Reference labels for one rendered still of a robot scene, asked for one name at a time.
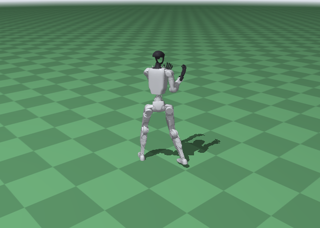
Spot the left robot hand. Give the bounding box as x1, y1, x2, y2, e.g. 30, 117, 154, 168
163, 62, 173, 70

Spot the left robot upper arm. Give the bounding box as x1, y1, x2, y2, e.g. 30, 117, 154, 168
143, 68, 149, 80

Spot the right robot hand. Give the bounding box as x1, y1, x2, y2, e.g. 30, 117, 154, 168
179, 64, 186, 81

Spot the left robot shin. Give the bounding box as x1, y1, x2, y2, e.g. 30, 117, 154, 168
140, 127, 147, 155

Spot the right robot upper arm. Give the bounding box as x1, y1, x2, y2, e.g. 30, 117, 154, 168
165, 69, 176, 93

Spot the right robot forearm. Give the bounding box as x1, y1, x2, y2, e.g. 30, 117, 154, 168
174, 77, 183, 92

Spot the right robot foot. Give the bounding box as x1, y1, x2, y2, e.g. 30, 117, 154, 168
177, 158, 188, 165

